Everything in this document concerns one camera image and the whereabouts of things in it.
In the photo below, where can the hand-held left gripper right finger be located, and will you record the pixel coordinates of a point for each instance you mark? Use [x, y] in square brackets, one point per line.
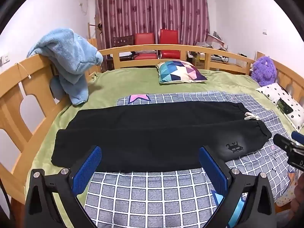
[211, 168]

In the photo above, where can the light blue fleece blanket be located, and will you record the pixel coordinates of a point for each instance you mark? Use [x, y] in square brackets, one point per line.
[68, 52]

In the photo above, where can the wooden bed frame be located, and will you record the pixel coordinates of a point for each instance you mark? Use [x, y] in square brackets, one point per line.
[9, 83]

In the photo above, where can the green bed sheet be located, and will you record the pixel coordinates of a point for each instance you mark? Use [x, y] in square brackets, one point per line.
[133, 80]

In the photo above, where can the grey plaid blanket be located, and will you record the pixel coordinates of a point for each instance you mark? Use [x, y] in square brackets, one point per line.
[142, 194]

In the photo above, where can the red chair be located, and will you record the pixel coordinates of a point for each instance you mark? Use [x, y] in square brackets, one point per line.
[144, 39]
[169, 36]

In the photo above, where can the wall switch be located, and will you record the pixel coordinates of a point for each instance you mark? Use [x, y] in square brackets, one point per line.
[4, 59]

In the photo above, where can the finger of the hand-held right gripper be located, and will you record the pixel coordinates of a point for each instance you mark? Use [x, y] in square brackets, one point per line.
[298, 137]
[283, 142]

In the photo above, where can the purple plush toy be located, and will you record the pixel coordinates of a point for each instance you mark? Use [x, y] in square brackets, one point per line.
[263, 68]

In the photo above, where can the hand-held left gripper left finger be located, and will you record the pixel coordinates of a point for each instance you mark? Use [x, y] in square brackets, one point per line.
[87, 168]

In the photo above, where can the black pants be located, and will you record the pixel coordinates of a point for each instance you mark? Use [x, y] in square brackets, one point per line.
[142, 128]

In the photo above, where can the dark wooden chair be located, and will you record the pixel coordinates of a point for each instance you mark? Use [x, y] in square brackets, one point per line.
[123, 40]

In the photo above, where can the cardboard box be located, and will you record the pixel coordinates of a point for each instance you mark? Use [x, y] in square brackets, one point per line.
[199, 60]

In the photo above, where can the dark phone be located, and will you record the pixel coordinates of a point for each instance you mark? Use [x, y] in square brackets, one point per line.
[284, 106]

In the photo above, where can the white floral pillow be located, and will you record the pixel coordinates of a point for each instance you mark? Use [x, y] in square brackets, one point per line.
[273, 92]

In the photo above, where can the wooden coat rack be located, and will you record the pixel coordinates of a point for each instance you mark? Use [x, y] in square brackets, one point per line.
[98, 33]

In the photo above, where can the colourful geometric pillow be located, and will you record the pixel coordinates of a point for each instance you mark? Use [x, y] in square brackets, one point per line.
[180, 72]

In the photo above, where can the maroon patterned curtain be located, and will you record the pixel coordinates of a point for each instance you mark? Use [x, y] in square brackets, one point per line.
[152, 7]

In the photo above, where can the pile of papers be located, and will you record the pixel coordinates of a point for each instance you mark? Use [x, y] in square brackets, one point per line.
[217, 40]

